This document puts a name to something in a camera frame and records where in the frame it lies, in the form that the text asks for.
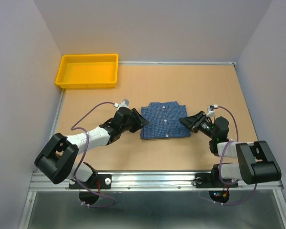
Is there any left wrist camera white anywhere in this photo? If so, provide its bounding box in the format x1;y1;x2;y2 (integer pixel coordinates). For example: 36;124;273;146
114;99;129;110

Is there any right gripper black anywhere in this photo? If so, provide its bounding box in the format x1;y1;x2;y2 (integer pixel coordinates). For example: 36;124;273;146
178;110;216;139

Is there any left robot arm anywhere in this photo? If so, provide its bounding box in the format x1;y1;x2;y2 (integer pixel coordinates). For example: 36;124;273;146
34;107;149;188

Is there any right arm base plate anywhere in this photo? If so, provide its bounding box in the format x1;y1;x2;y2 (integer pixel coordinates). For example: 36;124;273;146
192;173;227;188

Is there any blue plaid long sleeve shirt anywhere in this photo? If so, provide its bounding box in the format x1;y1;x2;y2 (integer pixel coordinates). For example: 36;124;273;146
141;101;191;140

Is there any aluminium mounting rail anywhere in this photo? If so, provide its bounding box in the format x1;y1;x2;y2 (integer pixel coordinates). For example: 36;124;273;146
28;169;286;191

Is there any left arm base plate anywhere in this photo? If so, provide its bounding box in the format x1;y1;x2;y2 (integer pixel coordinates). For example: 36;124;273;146
81;173;112;190

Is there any yellow plastic bin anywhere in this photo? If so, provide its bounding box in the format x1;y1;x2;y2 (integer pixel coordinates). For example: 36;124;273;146
55;54;119;89

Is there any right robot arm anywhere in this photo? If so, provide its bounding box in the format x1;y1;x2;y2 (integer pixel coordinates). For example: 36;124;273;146
179;111;282;186

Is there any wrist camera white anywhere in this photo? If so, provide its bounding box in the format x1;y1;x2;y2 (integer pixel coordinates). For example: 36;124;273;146
206;104;218;118
114;99;129;110

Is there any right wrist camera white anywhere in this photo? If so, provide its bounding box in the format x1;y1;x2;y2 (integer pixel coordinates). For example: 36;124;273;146
206;104;218;118

